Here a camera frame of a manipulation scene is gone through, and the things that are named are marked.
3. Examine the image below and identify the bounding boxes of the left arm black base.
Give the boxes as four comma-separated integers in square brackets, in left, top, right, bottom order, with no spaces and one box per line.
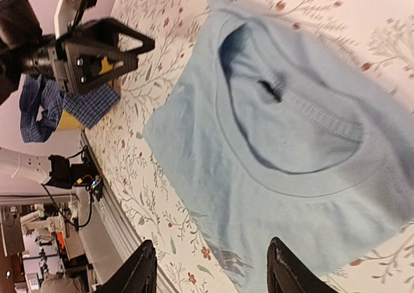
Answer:
[46,155,104,202]

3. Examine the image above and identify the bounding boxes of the blue checkered shirt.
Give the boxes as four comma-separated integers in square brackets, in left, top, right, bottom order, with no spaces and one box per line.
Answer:
[19,74,120,143]

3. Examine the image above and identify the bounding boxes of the yellow laundry basket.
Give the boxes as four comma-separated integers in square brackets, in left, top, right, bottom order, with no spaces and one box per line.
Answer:
[56,57,114,131]

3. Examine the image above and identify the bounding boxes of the light blue t-shirt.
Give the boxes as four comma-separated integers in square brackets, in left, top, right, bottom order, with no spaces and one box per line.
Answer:
[143,0,413,292]

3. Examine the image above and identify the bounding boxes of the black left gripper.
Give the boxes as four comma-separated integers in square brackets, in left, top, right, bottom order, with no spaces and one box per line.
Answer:
[1,17,155,104]

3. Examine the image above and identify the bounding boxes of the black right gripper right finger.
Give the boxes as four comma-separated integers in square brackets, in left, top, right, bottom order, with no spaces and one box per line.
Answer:
[267,237,336,293]

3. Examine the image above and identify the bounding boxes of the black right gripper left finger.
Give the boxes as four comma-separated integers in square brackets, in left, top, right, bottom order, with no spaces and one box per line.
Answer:
[96,240,157,293]

